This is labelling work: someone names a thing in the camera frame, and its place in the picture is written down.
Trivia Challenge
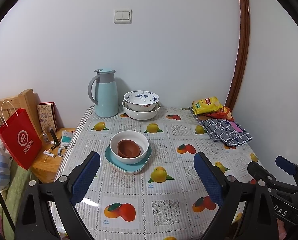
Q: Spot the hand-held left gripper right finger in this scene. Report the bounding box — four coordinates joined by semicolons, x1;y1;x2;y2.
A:
193;152;281;240

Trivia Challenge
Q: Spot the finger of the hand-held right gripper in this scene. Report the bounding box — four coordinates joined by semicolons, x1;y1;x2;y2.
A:
247;161;298;193
276;156;298;193

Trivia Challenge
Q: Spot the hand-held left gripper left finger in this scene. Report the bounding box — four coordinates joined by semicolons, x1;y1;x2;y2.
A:
14;151;101;240

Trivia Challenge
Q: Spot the light blue square plate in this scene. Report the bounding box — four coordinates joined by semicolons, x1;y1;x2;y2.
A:
104;145;152;172

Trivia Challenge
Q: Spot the green square plate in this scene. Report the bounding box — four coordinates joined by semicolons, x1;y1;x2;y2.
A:
108;161;149;175

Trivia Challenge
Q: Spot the brown clay bowl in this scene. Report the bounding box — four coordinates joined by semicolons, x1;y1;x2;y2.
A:
117;139;137;158
124;144;141;158

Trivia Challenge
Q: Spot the plain white bowl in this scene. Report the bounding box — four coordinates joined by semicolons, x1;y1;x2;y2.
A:
110;131;149;165

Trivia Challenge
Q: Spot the wooden nightstand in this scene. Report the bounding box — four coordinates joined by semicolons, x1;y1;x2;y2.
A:
29;127;77;183

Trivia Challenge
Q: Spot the white teal tube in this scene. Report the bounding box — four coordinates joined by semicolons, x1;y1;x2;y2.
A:
60;131;74;148

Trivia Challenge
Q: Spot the grey checked cloth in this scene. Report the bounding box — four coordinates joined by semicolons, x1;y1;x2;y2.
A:
188;107;253;147

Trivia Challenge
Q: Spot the black small bottle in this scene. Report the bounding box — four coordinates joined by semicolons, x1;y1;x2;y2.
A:
48;128;61;147

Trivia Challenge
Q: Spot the fruit print tablecloth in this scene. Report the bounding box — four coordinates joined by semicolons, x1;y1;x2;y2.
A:
53;104;272;240

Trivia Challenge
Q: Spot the red snack bag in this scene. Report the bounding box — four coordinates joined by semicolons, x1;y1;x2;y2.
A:
198;106;234;122

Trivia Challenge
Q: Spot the green blanket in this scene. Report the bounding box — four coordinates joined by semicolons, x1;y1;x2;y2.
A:
0;165;54;240

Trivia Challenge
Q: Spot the patterned book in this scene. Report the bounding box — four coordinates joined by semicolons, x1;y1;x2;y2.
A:
36;102;58;133

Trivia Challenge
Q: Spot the yellow snack bag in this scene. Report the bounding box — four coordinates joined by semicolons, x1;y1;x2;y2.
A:
192;96;224;115

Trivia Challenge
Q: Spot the red paper bag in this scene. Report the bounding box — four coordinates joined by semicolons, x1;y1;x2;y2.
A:
0;100;43;171

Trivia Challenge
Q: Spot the light blue thermos jug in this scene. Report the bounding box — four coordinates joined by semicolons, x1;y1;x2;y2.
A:
88;68;119;118

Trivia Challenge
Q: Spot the large white bowl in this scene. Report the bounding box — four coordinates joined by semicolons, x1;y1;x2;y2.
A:
122;99;161;120

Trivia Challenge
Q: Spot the blue patterned white bowl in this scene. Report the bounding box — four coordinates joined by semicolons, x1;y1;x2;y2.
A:
124;90;160;112

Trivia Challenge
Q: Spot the wooden headboard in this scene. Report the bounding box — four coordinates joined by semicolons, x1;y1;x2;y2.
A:
0;89;43;135

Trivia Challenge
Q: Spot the brown wooden door frame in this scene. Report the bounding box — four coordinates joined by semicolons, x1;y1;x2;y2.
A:
225;0;251;109

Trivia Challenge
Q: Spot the white wall light switch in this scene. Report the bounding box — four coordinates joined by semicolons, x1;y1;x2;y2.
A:
114;9;133;25

